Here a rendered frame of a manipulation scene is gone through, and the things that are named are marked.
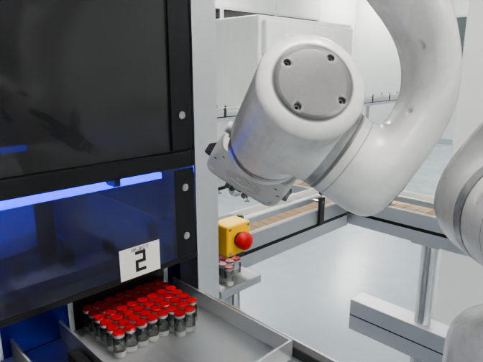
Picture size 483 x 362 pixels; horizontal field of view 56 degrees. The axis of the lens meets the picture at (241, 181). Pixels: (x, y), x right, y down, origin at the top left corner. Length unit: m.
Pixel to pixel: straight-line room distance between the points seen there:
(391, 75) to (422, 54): 9.14
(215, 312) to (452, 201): 0.58
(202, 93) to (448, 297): 1.64
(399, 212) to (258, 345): 0.79
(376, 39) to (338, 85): 9.37
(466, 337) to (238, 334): 0.49
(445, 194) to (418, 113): 0.16
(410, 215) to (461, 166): 0.98
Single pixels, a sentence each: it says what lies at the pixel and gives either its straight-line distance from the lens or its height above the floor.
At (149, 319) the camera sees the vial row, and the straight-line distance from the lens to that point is 0.86.
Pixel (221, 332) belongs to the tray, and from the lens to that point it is 0.90.
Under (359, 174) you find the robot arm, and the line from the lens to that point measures 0.37.
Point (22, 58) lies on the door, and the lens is 0.74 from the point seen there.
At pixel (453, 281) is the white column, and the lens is 2.21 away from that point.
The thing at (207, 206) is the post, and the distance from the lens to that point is 0.94.
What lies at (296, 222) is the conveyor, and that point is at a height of 0.92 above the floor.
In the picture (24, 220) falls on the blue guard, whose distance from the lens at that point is 0.75.
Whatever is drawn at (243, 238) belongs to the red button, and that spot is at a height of 1.01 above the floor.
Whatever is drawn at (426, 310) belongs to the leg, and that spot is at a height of 0.60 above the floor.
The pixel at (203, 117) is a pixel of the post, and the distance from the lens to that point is 0.90.
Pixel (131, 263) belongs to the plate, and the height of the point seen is 1.02.
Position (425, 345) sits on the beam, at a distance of 1.66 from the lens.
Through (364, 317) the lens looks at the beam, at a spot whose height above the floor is 0.50.
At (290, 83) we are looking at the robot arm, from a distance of 0.33.
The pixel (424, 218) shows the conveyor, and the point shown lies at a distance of 1.48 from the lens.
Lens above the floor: 1.37
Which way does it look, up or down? 14 degrees down
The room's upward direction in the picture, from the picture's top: straight up
